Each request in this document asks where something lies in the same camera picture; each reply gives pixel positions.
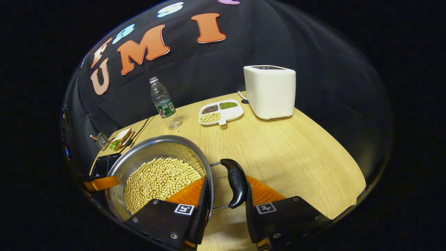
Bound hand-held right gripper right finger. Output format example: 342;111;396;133
243;175;332;250

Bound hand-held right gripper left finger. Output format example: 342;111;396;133
124;175;212;250

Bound black induction cooktop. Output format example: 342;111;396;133
91;153;123;177

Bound stainless steel pot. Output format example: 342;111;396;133
105;135;249;223

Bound sandwich with lettuce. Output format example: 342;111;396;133
109;128;133;150

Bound pile of soybeans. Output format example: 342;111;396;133
123;157;202;215

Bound white divided bean tray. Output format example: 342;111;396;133
199;99;244;126

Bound clear plastic water bottle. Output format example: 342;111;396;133
149;76;182;130

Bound white toaster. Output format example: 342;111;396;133
243;65;297;120

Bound black backdrop cloth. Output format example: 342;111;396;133
61;0;392;196

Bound wire mesh holder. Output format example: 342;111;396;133
90;132;110;151

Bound black power cable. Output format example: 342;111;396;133
132;114;156;144

